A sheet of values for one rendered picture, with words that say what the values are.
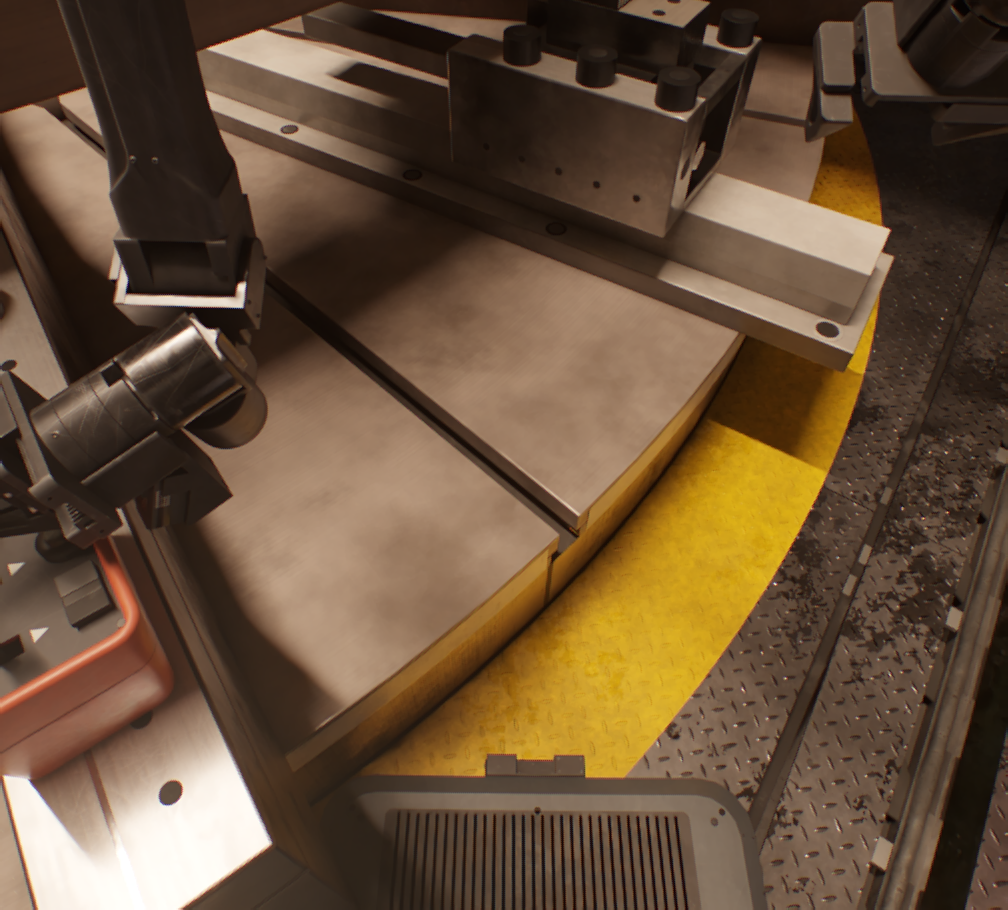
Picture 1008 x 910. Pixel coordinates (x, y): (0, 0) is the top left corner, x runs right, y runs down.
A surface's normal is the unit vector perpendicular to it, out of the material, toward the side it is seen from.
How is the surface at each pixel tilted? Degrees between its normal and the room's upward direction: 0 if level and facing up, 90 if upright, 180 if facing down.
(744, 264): 72
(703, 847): 0
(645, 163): 90
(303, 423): 0
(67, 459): 58
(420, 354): 0
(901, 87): 30
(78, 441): 49
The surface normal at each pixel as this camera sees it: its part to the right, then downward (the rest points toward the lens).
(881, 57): 0.00, -0.18
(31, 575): 0.01, -0.65
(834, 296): -0.50, 0.41
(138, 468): 0.60, 0.62
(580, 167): -0.53, 0.65
